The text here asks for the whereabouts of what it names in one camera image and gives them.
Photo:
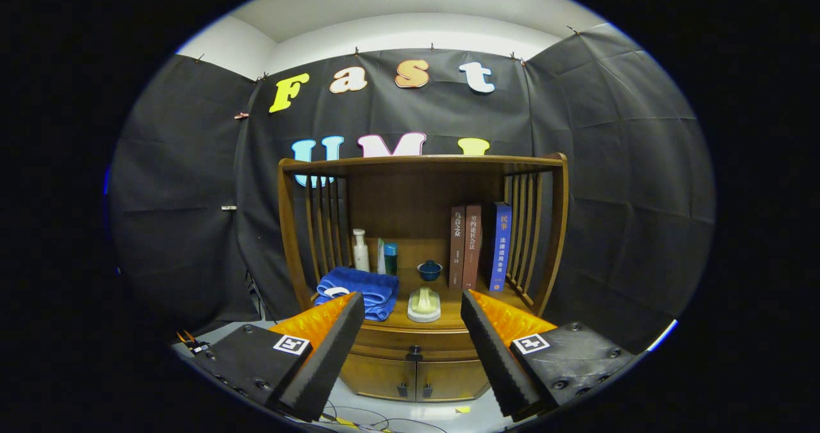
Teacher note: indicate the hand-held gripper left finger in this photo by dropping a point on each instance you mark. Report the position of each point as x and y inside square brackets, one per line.
[330, 362]

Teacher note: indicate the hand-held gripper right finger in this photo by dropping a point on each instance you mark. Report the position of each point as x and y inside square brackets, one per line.
[496, 359]

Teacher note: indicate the wooden drawer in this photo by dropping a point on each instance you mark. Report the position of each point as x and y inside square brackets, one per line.
[384, 343]

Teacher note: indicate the green item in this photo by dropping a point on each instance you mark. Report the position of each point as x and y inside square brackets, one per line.
[424, 305]

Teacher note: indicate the wooden cabinet door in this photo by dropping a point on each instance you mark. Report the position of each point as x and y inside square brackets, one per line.
[451, 380]
[378, 378]

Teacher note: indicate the wooden countertop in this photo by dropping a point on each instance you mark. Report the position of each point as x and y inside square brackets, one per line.
[451, 309]

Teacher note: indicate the wooden cabinet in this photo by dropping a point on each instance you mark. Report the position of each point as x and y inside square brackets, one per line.
[410, 209]

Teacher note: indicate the blue folded towel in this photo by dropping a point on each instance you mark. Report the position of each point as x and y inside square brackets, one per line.
[371, 285]

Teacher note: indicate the blue lidded teacup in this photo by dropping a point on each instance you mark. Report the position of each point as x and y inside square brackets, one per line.
[430, 271]

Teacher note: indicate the blue book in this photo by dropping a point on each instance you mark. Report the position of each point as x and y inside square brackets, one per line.
[501, 247]

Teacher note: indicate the white pump bottle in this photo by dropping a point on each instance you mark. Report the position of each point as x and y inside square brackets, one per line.
[360, 253]

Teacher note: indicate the reddish brown book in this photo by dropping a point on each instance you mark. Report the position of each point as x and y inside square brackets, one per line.
[473, 247]

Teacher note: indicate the white tube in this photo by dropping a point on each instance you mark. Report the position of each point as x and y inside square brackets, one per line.
[380, 257]

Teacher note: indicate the teal bottle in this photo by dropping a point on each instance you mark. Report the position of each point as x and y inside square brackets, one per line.
[390, 260]

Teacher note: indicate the dark brown book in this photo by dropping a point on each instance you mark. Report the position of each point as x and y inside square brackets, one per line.
[457, 247]

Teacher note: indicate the black backdrop cloth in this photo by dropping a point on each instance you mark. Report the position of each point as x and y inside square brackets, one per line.
[608, 164]

